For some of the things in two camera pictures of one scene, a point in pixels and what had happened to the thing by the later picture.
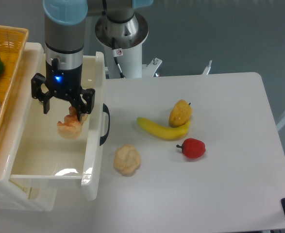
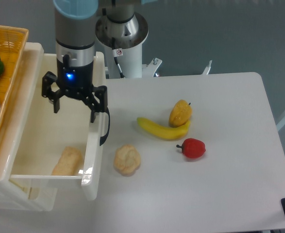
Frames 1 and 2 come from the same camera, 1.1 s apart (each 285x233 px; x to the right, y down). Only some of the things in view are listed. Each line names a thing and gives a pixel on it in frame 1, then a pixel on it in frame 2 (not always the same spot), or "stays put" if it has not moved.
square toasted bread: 71,127 to 69,163
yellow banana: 166,132 stays put
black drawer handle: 103,139 stays put
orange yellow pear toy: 180,113 stays put
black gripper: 61,83 to 76,81
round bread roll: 126,159 stays put
